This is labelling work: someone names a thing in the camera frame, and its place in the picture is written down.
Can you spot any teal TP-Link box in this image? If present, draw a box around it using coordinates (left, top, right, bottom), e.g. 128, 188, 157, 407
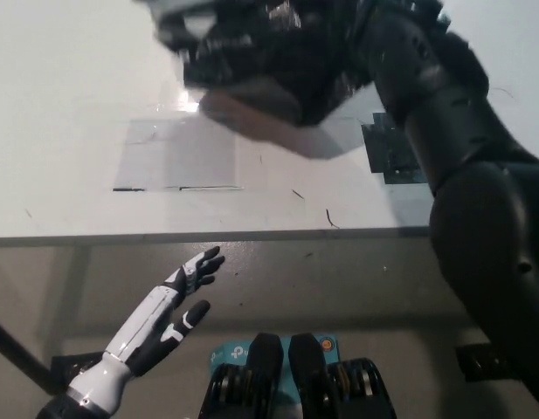
207, 334, 341, 394

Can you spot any black tape patch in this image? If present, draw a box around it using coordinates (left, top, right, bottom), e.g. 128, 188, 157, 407
360, 112, 435, 185

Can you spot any black metal table leg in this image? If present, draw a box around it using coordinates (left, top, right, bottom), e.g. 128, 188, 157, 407
455, 344, 524, 384
0, 313, 86, 395

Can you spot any grey black plastic bag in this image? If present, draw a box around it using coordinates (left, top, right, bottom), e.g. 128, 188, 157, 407
135, 0, 384, 161

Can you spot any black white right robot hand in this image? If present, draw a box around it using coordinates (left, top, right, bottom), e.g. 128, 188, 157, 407
360, 0, 447, 27

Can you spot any black robot body block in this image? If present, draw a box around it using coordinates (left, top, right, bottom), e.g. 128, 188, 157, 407
197, 333, 284, 419
288, 333, 395, 419

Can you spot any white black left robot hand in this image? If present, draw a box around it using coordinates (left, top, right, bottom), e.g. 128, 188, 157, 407
101, 245, 226, 377

